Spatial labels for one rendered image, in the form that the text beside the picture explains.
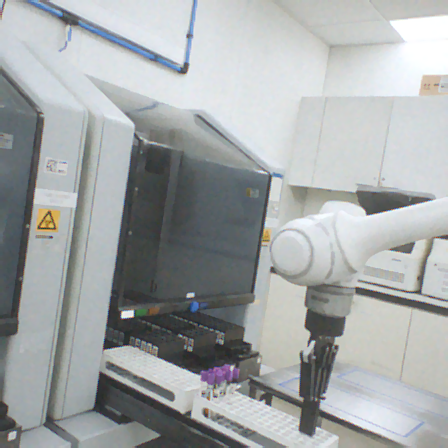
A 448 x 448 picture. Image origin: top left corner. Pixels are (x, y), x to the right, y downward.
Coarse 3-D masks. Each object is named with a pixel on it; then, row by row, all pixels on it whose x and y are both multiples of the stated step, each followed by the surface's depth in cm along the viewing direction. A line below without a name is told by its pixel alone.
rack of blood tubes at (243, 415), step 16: (224, 400) 108; (240, 400) 110; (192, 416) 108; (224, 416) 108; (240, 416) 101; (256, 416) 102; (272, 416) 104; (288, 416) 104; (224, 432) 102; (240, 432) 102; (256, 432) 107; (272, 432) 96; (288, 432) 98; (320, 432) 100
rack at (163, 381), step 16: (112, 352) 128; (128, 352) 130; (112, 368) 126; (128, 368) 120; (144, 368) 120; (160, 368) 121; (176, 368) 123; (128, 384) 120; (144, 384) 124; (160, 384) 113; (176, 384) 113; (192, 384) 115; (160, 400) 113; (176, 400) 110; (192, 400) 111
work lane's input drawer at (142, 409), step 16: (112, 384) 122; (112, 400) 120; (128, 400) 117; (144, 400) 115; (128, 416) 116; (144, 416) 114; (160, 416) 111; (176, 416) 109; (160, 432) 110; (176, 432) 108; (192, 432) 105; (208, 432) 104
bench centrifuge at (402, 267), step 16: (368, 192) 343; (384, 192) 335; (400, 192) 327; (416, 192) 323; (368, 208) 361; (384, 208) 351; (400, 208) 341; (432, 240) 324; (384, 256) 319; (400, 256) 313; (416, 256) 308; (368, 272) 326; (384, 272) 319; (400, 272) 313; (416, 272) 309; (400, 288) 313; (416, 288) 314
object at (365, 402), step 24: (336, 360) 167; (264, 384) 134; (288, 384) 137; (336, 384) 143; (360, 384) 146; (384, 384) 150; (408, 384) 154; (336, 408) 125; (360, 408) 127; (384, 408) 130; (408, 408) 133; (432, 408) 136; (360, 432) 117; (384, 432) 115; (408, 432) 117; (432, 432) 119
